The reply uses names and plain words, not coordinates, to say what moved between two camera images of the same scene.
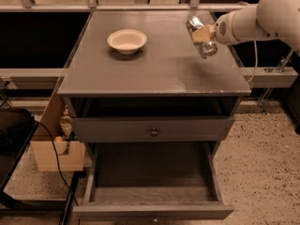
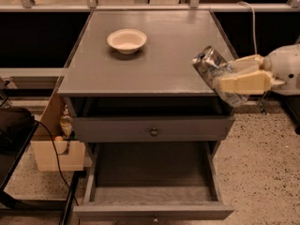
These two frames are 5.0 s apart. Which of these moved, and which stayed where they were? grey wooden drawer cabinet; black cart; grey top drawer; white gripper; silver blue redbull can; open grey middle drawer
Moved: white gripper; silver blue redbull can
Stayed: open grey middle drawer; grey top drawer; black cart; grey wooden drawer cabinet
